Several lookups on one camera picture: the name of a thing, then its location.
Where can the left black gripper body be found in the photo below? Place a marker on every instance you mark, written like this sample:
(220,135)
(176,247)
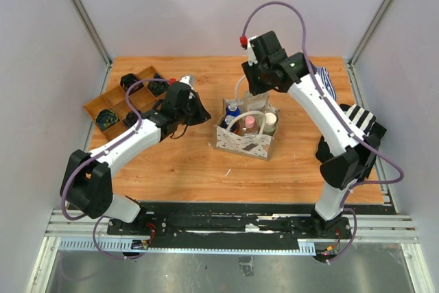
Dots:
(182,115)

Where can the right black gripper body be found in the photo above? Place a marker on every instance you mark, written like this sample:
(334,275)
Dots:
(257,75)

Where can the blue collar orange spray bottle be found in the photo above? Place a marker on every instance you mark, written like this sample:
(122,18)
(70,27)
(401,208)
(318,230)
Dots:
(233,109)

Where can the patterned canvas tote bag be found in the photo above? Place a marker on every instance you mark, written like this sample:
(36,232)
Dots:
(258,146)

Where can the pink cap clear bottle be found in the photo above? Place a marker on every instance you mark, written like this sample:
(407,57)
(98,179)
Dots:
(249,125)

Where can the blue white striped cloth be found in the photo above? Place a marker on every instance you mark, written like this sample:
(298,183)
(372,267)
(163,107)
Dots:
(325,83)

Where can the white lid green jar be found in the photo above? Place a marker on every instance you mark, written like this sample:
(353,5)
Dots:
(270,123)

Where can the black and white striped cloth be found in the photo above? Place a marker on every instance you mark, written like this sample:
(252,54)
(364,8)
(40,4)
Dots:
(360,117)

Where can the orange bottle blue cap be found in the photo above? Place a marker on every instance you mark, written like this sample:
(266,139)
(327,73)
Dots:
(228,119)

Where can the white cap clear square bottle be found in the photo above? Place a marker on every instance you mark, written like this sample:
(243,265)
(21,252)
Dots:
(255,102)

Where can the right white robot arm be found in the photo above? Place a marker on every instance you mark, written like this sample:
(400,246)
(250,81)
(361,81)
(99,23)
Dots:
(352,151)

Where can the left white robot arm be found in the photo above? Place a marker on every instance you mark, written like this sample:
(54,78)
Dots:
(87,182)

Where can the rolled dark green belt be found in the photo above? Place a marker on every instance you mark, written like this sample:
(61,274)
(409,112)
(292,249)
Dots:
(157,88)

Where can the small black rolled item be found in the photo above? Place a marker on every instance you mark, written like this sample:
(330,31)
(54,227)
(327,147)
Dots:
(130,119)

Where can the rolled black belt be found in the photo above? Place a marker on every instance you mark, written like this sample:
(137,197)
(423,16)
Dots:
(127,81)

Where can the wooden compartment tray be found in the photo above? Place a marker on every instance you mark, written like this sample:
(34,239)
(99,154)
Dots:
(138,96)

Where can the rolled dark blue-yellow belt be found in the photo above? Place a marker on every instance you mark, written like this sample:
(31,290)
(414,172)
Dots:
(106,118)

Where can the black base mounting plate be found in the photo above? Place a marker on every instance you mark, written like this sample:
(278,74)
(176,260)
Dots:
(298,220)

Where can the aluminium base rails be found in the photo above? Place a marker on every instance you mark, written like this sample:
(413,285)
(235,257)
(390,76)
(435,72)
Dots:
(370,228)

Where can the right aluminium frame post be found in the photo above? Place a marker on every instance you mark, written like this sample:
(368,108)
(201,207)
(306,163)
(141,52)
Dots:
(372,28)

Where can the aluminium frame post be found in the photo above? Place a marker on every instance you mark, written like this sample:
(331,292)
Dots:
(91,31)
(372,28)

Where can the grey slotted cable duct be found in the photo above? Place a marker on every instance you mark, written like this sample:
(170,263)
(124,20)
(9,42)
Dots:
(130,245)

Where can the left aluminium frame post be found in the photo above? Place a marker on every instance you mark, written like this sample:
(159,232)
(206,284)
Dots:
(91,31)

